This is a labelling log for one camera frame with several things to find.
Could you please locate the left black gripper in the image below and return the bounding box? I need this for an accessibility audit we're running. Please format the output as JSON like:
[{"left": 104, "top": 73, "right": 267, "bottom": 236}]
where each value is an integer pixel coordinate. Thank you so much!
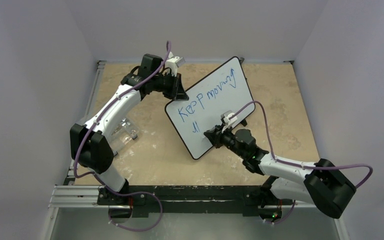
[{"left": 151, "top": 71, "right": 187, "bottom": 101}]

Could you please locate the white whiteboard black frame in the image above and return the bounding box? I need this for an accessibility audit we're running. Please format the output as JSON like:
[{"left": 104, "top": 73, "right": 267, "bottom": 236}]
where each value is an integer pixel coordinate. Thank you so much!
[{"left": 164, "top": 56, "right": 255, "bottom": 160}]

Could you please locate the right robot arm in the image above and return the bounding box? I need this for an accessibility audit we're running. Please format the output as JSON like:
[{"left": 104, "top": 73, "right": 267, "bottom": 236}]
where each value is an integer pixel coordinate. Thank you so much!
[{"left": 204, "top": 125, "right": 357, "bottom": 219}]

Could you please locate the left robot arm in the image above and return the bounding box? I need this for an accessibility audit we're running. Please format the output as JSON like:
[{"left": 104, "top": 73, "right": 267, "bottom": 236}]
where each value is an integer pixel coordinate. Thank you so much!
[{"left": 69, "top": 52, "right": 189, "bottom": 205}]

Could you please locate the clear plastic bag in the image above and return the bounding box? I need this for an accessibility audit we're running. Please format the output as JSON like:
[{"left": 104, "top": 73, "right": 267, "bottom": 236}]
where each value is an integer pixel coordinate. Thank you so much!
[{"left": 75, "top": 114, "right": 140, "bottom": 150}]

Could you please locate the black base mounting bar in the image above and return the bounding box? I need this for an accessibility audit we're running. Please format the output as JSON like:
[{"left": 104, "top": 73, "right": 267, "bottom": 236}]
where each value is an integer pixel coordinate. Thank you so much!
[{"left": 97, "top": 185, "right": 292, "bottom": 221}]

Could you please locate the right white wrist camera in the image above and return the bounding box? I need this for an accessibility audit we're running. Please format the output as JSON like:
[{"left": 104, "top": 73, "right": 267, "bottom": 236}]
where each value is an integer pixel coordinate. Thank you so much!
[{"left": 220, "top": 110, "right": 238, "bottom": 133}]

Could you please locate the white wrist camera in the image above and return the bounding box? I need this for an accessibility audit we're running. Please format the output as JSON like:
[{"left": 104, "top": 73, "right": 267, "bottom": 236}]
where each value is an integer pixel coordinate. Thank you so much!
[
  {"left": 165, "top": 56, "right": 186, "bottom": 77},
  {"left": 220, "top": 110, "right": 238, "bottom": 133}
]

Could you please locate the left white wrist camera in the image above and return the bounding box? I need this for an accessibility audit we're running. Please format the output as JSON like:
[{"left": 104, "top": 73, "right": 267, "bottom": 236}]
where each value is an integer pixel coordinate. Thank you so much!
[{"left": 165, "top": 56, "right": 186, "bottom": 77}]

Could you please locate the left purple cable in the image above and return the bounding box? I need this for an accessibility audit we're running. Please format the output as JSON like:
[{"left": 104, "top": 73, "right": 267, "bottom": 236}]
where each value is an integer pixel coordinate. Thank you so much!
[{"left": 72, "top": 41, "right": 172, "bottom": 193}]

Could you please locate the purple cable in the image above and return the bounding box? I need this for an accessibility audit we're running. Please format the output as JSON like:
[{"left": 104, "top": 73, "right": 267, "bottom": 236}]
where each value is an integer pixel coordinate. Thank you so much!
[
  {"left": 233, "top": 100, "right": 374, "bottom": 189},
  {"left": 72, "top": 41, "right": 172, "bottom": 193}
]

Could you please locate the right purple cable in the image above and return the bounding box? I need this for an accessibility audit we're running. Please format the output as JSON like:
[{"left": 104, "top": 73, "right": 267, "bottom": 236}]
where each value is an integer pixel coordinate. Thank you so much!
[{"left": 233, "top": 100, "right": 374, "bottom": 189}]

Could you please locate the aluminium frame rail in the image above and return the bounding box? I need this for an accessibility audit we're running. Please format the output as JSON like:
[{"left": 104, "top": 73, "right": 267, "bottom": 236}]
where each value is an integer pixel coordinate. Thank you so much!
[{"left": 39, "top": 60, "right": 107, "bottom": 240}]

